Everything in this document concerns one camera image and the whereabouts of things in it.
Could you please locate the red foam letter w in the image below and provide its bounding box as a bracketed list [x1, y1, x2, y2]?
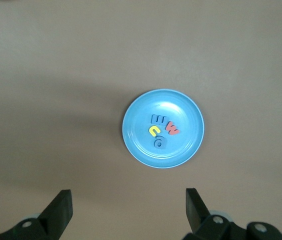
[164, 121, 181, 137]

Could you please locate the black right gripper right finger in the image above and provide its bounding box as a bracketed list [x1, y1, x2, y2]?
[185, 187, 282, 240]

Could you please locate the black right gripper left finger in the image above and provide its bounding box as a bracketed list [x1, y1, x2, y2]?
[0, 189, 73, 240]

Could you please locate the yellow foam letter u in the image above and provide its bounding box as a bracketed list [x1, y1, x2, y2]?
[148, 124, 162, 138]

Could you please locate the blue foam letter m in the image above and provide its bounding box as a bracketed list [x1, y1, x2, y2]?
[150, 114, 167, 126]

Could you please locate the blue foam letter a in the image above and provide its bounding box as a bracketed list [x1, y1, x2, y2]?
[153, 134, 168, 149]

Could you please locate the blue plate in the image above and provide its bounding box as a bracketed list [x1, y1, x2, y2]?
[120, 88, 206, 169]

